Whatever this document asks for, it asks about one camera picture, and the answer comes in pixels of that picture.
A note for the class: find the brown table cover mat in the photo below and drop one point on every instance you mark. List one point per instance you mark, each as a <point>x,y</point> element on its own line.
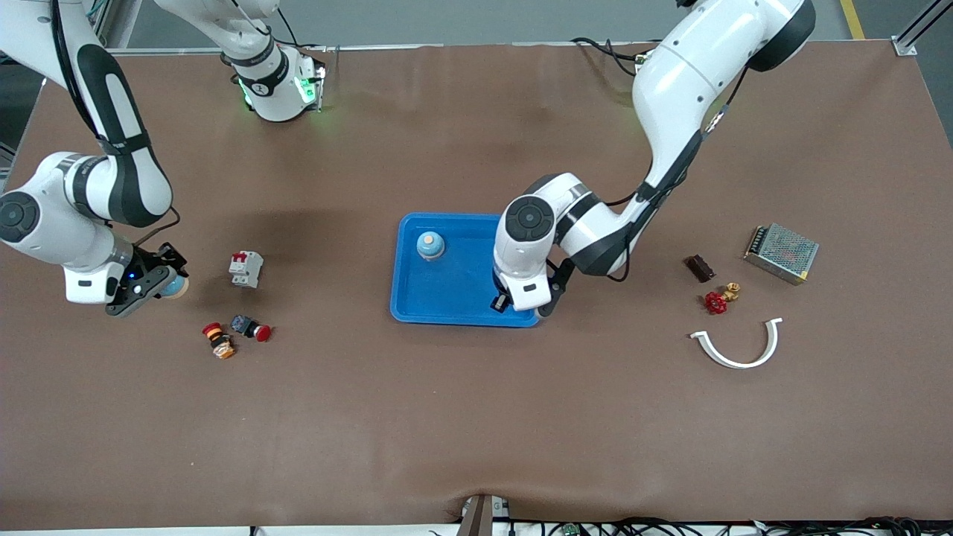
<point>476,417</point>

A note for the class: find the red mushroom button black body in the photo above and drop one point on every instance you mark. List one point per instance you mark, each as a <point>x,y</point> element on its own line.
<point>249,326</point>

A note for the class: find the blue plastic tray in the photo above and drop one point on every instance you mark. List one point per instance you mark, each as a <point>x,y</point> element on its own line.
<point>454,290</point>

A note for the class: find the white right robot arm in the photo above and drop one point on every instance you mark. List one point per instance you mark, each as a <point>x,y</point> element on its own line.
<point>45,223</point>

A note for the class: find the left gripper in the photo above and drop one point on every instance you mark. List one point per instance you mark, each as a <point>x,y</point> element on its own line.
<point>499,302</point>

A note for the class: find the red emergency button orange body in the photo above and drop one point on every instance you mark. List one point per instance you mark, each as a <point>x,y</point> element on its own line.
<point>220,342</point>

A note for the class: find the aluminium frame profile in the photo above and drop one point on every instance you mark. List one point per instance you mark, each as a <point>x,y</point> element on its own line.
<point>912,30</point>

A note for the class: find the white circuit breaker red switch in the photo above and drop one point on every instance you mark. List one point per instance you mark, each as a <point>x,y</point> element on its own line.
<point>246,269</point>

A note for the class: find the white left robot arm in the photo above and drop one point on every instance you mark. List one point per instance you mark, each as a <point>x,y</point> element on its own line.
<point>685,74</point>

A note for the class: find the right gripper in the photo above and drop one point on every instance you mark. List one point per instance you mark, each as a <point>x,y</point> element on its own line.
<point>165,258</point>

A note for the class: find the metal mesh power supply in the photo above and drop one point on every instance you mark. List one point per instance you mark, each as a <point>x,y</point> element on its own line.
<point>782,251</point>

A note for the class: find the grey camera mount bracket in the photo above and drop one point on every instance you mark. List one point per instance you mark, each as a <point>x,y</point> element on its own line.
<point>476,517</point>

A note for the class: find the blue call bell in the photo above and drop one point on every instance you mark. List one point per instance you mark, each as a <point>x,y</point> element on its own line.
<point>430,244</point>
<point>177,289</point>

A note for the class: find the white curved pipe clamp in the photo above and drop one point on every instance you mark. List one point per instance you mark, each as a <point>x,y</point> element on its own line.
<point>733,363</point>

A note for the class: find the dark brown rectangular component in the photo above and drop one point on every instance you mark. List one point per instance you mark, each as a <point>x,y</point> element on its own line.
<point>700,269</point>

